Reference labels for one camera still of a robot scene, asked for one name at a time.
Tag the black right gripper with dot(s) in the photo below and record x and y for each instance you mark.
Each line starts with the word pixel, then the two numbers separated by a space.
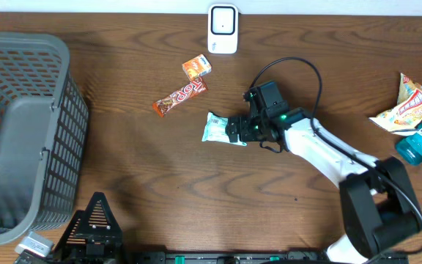
pixel 242 128

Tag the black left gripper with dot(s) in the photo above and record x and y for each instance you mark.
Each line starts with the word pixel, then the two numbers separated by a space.
pixel 105 248

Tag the light teal snack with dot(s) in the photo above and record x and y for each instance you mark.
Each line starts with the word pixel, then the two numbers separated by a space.
pixel 215 130

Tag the red Top chocolate bar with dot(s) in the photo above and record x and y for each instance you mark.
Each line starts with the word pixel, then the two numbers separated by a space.
pixel 192 89

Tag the small orange snack packet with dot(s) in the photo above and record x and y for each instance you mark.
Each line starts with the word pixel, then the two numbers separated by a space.
pixel 197 67

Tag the teal mouthwash bottle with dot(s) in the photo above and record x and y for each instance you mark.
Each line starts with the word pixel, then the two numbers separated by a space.
pixel 421 141

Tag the cream snack bag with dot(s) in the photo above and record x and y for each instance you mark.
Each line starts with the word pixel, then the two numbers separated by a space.
pixel 403 119

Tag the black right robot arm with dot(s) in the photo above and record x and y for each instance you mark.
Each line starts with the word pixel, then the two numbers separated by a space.
pixel 379 207

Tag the white barcode scanner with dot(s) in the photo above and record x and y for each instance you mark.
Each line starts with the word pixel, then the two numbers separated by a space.
pixel 222 37

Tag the grey plastic mesh basket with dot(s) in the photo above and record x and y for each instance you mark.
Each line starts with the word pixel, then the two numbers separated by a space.
pixel 43 127

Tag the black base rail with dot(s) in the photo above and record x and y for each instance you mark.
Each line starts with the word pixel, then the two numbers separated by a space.
pixel 293 256

